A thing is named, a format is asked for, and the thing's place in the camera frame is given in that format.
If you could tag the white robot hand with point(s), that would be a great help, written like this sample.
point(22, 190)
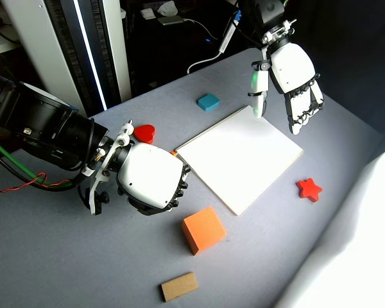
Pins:
point(292, 67)
point(150, 176)

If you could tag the red heart block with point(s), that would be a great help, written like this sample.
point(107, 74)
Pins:
point(145, 133)

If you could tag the white power strip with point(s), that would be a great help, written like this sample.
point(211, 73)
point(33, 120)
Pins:
point(228, 33)

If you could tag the orange cube block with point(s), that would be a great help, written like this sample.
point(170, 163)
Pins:
point(203, 229)

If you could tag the blue rounded block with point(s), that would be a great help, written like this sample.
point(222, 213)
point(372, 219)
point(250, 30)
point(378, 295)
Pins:
point(208, 102)

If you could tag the white paper pad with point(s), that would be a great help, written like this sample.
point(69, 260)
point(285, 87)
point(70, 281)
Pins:
point(240, 157)

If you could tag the grey table cloth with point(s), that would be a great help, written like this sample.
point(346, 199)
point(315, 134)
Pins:
point(83, 256)

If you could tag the brown rectangular block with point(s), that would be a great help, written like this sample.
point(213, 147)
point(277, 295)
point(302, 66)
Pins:
point(179, 286)

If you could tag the red star block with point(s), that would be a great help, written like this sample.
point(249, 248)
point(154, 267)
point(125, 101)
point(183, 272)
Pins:
point(309, 189)

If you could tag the grey flat device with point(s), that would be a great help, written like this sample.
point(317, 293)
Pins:
point(170, 20)

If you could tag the white crumpled bag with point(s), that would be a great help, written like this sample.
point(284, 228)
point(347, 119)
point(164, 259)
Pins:
point(167, 8)

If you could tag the white column with black strip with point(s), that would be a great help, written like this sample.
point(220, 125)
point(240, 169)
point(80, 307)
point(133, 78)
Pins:
point(67, 48)

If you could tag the white backdrop sheet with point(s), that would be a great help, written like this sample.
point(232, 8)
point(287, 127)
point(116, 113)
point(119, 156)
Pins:
point(349, 250)

